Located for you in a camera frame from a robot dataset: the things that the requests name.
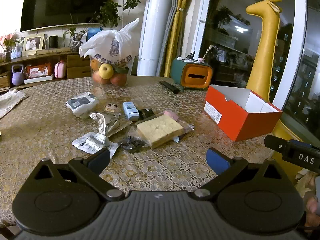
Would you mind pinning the black television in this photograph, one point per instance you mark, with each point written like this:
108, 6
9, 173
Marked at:
62, 2

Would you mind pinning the small light blue box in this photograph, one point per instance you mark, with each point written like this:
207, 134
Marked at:
130, 110

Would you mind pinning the red gift box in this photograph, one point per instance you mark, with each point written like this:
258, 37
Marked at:
38, 71

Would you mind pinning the white tipped brush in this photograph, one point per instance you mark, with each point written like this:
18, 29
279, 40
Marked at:
209, 51

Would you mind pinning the white cloth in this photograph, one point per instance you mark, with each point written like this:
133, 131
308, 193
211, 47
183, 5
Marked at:
11, 101

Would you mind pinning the white printed packet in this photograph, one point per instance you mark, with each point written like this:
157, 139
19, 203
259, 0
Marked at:
90, 142

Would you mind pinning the small black packet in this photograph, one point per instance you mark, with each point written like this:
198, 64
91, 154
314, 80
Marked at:
146, 113

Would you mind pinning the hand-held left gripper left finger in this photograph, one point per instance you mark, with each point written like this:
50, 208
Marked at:
100, 158

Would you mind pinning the silver foil packet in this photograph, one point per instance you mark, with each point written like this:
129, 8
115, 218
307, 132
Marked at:
105, 123

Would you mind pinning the tall green houseplant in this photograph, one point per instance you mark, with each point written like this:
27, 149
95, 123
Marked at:
110, 10

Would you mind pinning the yellow apple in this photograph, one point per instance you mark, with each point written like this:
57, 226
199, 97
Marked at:
106, 70

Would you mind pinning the green orange tissue box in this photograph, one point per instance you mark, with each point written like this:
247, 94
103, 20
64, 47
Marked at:
197, 76

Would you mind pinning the small pink packet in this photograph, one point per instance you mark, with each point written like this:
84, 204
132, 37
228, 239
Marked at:
171, 115

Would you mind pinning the purple kettlebell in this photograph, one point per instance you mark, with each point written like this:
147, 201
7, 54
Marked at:
17, 76

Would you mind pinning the red apple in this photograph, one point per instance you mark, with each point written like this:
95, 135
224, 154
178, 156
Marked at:
101, 79
118, 79

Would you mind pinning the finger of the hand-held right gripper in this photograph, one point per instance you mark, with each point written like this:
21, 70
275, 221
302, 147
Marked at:
275, 145

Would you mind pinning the bagged bread slice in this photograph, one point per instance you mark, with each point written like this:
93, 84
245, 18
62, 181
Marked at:
157, 130

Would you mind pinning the yellow grey curtain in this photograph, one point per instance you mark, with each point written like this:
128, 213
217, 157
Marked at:
175, 42

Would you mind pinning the person's right hand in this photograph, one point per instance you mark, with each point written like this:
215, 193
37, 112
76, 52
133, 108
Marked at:
311, 206

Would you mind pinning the pink flowers in vase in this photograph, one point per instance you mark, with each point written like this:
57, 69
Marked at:
7, 38

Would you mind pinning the dark dried snack packet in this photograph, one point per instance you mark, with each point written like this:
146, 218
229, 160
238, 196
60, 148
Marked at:
132, 143

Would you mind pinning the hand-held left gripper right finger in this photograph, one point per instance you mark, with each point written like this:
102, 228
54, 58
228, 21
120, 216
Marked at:
217, 160

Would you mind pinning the clear plastic fruit container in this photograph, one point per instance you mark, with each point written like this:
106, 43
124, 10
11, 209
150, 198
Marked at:
125, 67

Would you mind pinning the white framed glass door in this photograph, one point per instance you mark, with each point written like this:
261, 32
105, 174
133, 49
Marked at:
225, 17

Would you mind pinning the blue picture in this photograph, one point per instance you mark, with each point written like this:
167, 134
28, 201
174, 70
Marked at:
93, 33

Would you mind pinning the blue cracker packet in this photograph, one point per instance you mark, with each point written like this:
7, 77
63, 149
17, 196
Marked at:
81, 102

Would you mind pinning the white standing air conditioner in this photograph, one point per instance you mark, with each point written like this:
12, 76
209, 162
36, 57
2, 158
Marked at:
155, 30

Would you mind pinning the black speaker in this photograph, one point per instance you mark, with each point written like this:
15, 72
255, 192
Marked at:
53, 41

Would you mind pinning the small potted plant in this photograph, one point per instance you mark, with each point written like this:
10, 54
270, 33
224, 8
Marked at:
76, 45

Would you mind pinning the white photo frame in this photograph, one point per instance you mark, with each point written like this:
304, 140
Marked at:
33, 45

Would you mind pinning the black remote control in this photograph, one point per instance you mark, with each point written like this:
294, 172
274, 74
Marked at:
170, 86

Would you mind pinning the white plastic bag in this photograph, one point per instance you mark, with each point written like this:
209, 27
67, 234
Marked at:
107, 45

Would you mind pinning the wooden television cabinet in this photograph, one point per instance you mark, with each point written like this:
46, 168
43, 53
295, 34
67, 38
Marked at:
77, 66

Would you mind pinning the orange fruit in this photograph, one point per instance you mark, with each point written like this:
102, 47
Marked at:
94, 64

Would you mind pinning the pink small case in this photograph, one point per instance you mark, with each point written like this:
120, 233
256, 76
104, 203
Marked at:
60, 70

